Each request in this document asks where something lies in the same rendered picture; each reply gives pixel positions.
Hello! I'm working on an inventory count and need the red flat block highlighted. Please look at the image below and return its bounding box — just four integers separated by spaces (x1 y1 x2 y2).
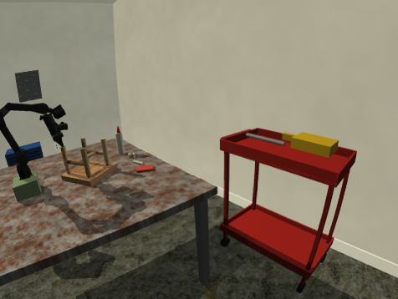
136 165 154 173

